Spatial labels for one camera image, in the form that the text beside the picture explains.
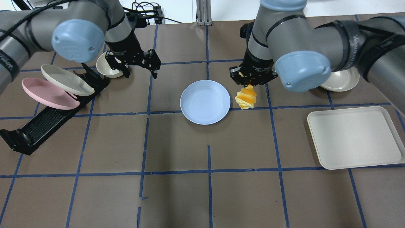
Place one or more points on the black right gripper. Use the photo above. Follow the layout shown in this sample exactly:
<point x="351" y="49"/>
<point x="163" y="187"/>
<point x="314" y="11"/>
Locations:
<point x="257" y="64"/>

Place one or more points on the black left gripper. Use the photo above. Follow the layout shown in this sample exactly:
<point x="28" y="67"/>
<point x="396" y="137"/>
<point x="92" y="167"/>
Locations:
<point x="124" y="46"/>

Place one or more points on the orange glazed bread roll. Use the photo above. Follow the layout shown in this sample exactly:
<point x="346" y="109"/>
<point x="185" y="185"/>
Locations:
<point x="246" y="97"/>

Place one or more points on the blue plate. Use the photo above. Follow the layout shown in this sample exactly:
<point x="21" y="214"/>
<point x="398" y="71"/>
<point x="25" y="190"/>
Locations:
<point x="205" y="102"/>

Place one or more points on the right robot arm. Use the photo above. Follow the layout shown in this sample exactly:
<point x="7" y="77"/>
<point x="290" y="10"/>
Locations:
<point x="281" y="43"/>

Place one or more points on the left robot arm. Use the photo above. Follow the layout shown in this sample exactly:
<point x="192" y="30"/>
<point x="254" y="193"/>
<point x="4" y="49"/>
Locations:
<point x="76" y="30"/>

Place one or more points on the cream plate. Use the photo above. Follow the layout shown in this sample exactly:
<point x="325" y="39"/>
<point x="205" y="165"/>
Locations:
<point x="66" y="80"/>

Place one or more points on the white shallow plate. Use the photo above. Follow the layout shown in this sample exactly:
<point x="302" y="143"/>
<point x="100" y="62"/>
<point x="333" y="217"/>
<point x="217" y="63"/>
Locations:
<point x="341" y="81"/>

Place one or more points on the pink plate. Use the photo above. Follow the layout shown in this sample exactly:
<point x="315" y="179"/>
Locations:
<point x="49" y="94"/>

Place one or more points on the cream bowl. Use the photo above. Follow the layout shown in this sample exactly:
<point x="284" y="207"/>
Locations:
<point x="103" y="67"/>

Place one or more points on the white rectangular tray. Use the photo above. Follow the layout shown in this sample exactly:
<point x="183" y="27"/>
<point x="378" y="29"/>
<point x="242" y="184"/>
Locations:
<point x="355" y="137"/>

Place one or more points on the black dish rack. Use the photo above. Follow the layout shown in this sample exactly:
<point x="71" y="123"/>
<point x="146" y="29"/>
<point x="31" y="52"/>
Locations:
<point x="27" y="139"/>

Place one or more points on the aluminium frame post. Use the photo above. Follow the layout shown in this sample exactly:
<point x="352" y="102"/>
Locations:
<point x="203" y="11"/>

